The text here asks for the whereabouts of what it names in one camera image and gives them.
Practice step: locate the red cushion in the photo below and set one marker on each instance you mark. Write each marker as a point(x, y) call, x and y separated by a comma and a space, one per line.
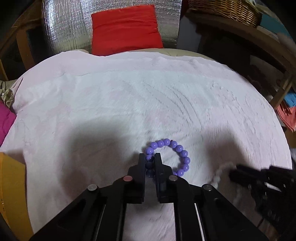
point(125, 29)

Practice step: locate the silver foil insulation sheet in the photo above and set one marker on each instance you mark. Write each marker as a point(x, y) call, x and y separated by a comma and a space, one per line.
point(68, 24)

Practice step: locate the orange storage box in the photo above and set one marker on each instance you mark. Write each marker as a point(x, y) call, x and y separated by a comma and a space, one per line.
point(13, 197)

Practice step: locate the blue cloth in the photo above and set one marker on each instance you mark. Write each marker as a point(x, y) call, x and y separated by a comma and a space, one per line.
point(290, 99)

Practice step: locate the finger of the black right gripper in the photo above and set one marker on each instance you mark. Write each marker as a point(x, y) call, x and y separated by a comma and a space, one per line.
point(245, 176)

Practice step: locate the magenta cushion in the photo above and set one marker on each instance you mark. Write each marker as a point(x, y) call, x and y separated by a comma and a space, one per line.
point(7, 118)

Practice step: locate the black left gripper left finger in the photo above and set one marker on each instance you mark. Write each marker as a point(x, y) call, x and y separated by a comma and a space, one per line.
point(131, 187)

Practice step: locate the wicker basket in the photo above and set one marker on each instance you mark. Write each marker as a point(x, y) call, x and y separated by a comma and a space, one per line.
point(238, 10)

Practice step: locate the wooden side table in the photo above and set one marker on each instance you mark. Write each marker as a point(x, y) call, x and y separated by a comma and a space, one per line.
point(23, 45)

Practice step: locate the folded coral cloth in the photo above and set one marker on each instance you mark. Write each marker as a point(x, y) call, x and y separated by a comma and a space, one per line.
point(287, 115)

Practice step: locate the wooden shelf unit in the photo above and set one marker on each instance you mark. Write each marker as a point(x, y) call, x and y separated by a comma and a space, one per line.
point(277, 51)

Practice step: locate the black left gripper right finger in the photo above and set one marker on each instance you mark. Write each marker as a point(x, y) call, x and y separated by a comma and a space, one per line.
point(169, 187)

